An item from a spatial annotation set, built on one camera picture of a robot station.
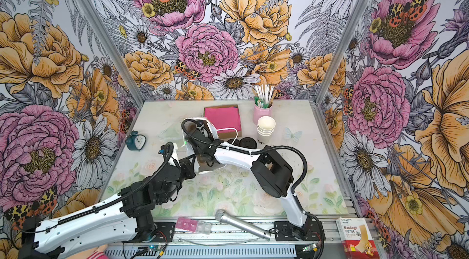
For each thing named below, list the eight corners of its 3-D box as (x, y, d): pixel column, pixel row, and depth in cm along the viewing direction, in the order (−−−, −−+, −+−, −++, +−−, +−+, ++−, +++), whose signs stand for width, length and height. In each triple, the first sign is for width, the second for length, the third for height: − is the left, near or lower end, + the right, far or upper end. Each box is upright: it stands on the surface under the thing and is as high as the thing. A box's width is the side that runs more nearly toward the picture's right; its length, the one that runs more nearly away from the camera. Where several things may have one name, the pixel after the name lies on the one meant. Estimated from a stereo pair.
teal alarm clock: (130, 152, 99) (123, 144, 93) (136, 139, 105) (130, 130, 99) (141, 152, 99) (135, 144, 93) (146, 139, 105) (141, 130, 99)
